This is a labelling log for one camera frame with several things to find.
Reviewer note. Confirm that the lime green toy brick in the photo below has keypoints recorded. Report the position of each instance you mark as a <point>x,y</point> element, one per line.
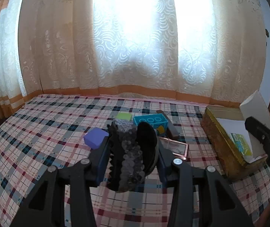
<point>124,116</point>

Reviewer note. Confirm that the green tissue packet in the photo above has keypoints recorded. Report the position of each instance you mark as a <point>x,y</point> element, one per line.
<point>241,144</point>

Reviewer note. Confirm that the plaid tablecloth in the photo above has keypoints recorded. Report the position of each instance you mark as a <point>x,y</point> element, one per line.
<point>49,131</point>

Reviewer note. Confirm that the dark brown rectangular bar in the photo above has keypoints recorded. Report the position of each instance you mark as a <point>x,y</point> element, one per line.
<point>171,131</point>

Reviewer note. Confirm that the white cardboard box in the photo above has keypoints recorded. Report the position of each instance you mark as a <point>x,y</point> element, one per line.
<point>256,107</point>

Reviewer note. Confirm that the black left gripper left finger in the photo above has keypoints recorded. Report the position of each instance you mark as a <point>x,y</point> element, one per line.
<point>44,205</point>

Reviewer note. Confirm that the cream lace curtain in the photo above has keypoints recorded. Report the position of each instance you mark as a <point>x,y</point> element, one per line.
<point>205,51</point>

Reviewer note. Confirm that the pink framed pocket mirror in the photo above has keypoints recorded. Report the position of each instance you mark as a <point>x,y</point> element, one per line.
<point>179,149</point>

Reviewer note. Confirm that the blue toy brick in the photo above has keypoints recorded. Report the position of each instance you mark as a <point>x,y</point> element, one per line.
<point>158,121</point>

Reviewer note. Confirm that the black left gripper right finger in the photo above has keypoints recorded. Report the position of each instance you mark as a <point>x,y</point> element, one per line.
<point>218,204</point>

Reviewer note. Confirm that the purple cube block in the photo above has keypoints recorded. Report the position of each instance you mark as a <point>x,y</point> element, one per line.
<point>95,137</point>

